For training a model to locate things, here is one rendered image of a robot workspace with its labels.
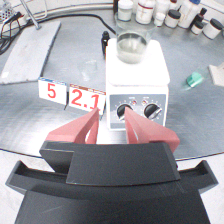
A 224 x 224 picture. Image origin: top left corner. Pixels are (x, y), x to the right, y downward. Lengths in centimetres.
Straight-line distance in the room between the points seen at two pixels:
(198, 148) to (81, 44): 48
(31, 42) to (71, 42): 18
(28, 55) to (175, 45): 54
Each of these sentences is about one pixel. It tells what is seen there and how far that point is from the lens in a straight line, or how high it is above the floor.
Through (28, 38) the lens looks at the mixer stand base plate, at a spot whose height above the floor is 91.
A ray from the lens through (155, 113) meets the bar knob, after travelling 21.
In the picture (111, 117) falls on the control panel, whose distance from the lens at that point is 21.
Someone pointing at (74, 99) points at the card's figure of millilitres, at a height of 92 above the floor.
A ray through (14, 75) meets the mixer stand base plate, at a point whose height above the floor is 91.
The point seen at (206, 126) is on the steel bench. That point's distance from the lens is 37.
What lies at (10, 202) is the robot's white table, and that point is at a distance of 45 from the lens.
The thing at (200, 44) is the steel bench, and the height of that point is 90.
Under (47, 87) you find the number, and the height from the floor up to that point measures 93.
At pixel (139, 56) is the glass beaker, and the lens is 20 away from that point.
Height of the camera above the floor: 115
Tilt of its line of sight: 76 degrees down
